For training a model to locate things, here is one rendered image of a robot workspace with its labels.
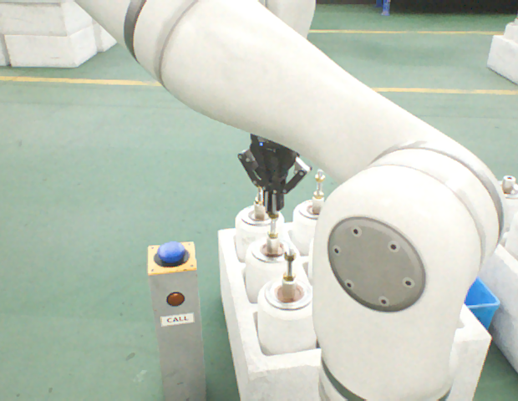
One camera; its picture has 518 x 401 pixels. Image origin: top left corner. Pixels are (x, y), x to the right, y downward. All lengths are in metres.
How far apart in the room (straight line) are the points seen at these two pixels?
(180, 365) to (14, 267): 0.65
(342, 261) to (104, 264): 1.06
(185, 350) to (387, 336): 0.56
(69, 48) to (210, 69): 2.88
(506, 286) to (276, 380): 0.51
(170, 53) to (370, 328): 0.22
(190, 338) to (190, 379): 0.09
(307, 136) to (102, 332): 0.84
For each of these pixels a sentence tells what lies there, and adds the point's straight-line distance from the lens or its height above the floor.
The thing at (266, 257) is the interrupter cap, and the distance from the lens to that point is 0.84.
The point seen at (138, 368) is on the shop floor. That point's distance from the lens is 1.02.
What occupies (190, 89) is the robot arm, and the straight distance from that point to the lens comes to 0.35.
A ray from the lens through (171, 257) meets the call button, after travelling 0.72.
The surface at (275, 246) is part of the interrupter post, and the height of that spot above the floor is 0.27.
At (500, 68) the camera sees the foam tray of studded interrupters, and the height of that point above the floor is 0.03.
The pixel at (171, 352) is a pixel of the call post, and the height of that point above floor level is 0.16.
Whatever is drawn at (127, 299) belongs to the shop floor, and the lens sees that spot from 1.18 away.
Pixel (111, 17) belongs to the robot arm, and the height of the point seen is 0.69.
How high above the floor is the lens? 0.75
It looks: 29 degrees down
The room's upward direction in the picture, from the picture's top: straight up
